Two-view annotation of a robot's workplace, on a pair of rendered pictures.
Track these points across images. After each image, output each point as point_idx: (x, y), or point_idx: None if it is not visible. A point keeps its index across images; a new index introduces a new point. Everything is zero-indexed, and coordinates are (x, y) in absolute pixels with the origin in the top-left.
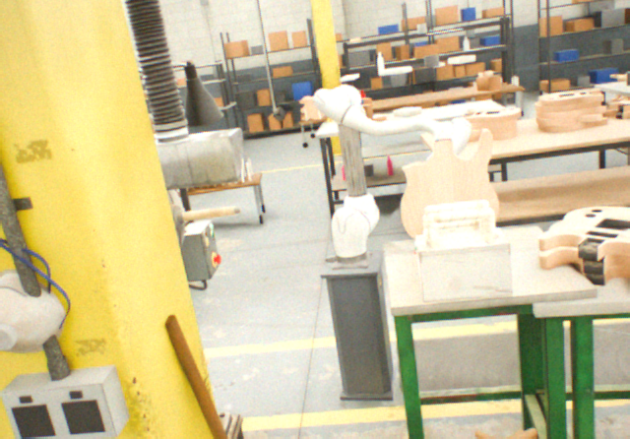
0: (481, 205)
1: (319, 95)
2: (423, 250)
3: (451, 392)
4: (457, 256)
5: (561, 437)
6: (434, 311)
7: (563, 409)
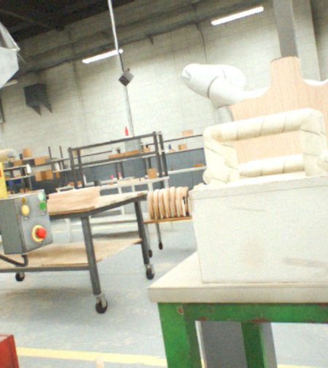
0: None
1: (186, 70)
2: (197, 190)
3: None
4: (251, 199)
5: None
6: (217, 300)
7: None
